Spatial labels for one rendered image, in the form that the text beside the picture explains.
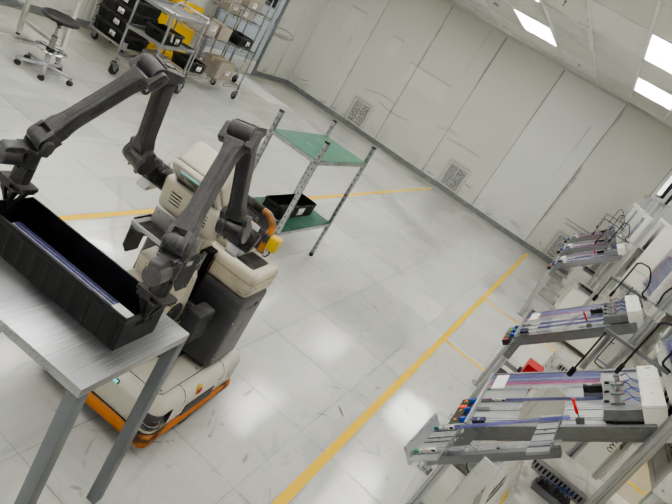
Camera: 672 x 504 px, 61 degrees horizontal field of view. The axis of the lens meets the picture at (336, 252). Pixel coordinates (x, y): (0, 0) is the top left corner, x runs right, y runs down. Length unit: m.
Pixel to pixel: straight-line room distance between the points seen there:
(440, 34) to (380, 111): 1.82
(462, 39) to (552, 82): 1.85
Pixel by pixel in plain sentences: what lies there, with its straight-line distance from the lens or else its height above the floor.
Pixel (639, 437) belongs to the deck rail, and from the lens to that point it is 2.46.
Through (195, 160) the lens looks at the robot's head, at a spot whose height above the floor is 1.19.
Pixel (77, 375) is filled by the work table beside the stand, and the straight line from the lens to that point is 1.60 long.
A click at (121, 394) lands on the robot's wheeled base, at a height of 0.22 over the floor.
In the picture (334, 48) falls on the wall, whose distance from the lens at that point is 12.51.
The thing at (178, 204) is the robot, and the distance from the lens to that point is 2.17.
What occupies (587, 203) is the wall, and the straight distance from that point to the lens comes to 11.09.
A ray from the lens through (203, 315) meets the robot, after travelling 2.37.
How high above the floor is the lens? 1.85
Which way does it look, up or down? 20 degrees down
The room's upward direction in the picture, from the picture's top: 32 degrees clockwise
